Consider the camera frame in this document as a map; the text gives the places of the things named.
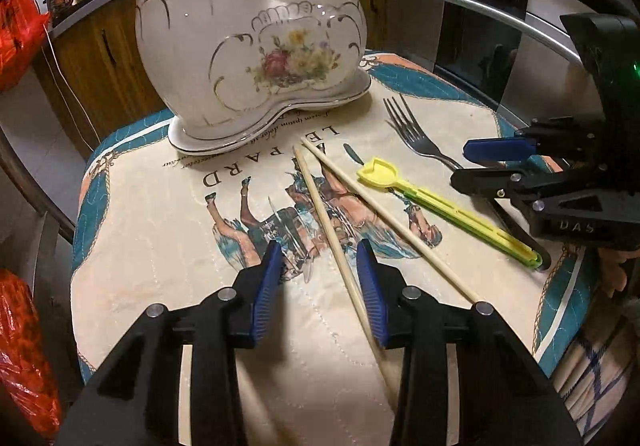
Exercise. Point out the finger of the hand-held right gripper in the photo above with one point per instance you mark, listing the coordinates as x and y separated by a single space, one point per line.
565 211
500 149

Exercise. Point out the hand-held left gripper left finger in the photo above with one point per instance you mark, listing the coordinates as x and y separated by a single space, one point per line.
265 296

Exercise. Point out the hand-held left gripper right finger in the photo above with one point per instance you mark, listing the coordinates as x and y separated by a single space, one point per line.
372 296

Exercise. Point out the silver fork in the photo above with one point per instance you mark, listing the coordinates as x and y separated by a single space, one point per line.
415 135

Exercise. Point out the yellow green plastic spoon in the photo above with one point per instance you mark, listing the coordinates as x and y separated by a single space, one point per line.
380 174

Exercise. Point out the white floral ceramic utensil holder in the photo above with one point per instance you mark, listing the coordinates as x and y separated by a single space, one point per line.
200 50

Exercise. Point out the person's right hand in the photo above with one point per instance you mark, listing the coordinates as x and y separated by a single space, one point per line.
614 268

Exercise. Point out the stainless steel oven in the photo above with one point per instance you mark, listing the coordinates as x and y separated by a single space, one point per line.
475 25

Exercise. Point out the white ceramic drip tray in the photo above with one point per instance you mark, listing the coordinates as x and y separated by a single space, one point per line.
210 144

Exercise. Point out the person's plaid clothing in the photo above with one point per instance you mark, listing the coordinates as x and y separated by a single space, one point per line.
600 376

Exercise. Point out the large red plastic bag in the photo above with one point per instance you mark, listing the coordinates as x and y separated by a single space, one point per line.
25 356

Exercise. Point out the metal storage rack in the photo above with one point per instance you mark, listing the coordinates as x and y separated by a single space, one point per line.
30 191

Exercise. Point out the hanging red plastic bag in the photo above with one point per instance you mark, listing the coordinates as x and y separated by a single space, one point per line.
20 35

